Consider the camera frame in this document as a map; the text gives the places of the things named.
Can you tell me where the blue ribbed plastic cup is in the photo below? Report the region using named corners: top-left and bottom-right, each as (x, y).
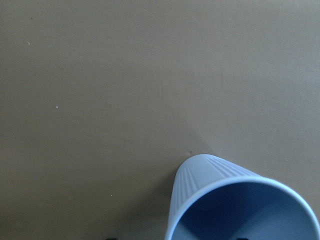
top-left (165, 154), bottom-right (320, 240)

